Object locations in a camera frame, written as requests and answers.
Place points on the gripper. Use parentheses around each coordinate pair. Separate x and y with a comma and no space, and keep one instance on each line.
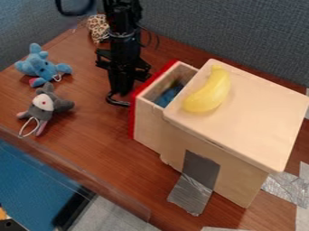
(124,52)

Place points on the drawer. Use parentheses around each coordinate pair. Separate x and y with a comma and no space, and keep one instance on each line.
(147,114)

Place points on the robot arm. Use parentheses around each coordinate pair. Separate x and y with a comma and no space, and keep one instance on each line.
(122,18)

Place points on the blue cloth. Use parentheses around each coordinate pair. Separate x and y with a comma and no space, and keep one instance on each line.
(168,95)

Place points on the spotted plush animal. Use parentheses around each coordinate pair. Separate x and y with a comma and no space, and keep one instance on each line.
(98,27)

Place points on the grey plush animal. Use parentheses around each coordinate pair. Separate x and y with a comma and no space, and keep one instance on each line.
(45,106)

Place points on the blue plush animal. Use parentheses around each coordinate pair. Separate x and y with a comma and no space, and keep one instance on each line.
(42,67)

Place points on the yellow toy banana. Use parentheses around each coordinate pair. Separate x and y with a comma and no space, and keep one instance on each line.
(209,93)

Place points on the grey tape strip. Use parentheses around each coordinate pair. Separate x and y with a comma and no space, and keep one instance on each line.
(287,185)
(195,180)

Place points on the cabinet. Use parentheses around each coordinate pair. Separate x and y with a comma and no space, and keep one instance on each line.
(245,120)

